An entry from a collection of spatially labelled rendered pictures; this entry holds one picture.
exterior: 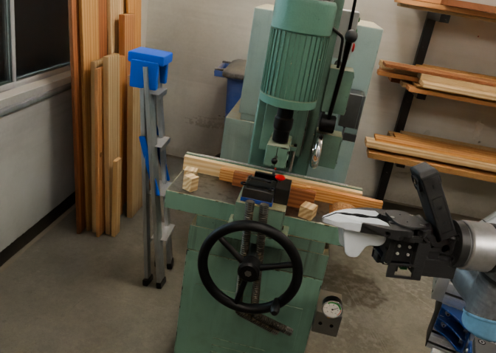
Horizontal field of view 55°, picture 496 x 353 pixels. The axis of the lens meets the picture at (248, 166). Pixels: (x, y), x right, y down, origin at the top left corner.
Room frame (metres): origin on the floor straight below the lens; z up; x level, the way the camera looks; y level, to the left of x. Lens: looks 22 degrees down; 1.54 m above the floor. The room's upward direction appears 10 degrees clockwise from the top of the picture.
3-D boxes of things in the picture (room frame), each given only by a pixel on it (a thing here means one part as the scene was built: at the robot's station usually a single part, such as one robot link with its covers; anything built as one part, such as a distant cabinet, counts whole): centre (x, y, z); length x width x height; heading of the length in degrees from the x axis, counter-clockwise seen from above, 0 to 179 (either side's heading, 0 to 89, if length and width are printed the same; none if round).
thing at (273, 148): (1.44, -0.09, 1.03); 0.14 x 0.07 x 0.09; 174
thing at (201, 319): (1.54, -0.10, 0.36); 0.58 x 0.45 x 0.71; 174
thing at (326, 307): (1.19, -0.32, 0.65); 0.06 x 0.04 x 0.08; 84
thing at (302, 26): (1.42, -0.09, 1.35); 0.18 x 0.18 x 0.31
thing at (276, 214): (1.23, -0.06, 0.92); 0.15 x 0.13 x 0.09; 84
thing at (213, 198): (1.32, -0.07, 0.87); 0.61 x 0.30 x 0.06; 84
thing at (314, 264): (1.55, -0.10, 0.76); 0.57 x 0.45 x 0.09; 174
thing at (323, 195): (1.41, -0.18, 0.92); 0.54 x 0.02 x 0.04; 84
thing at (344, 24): (1.73, -0.26, 1.40); 0.10 x 0.06 x 0.16; 174
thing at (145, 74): (2.10, 0.45, 0.58); 0.27 x 0.25 x 1.16; 87
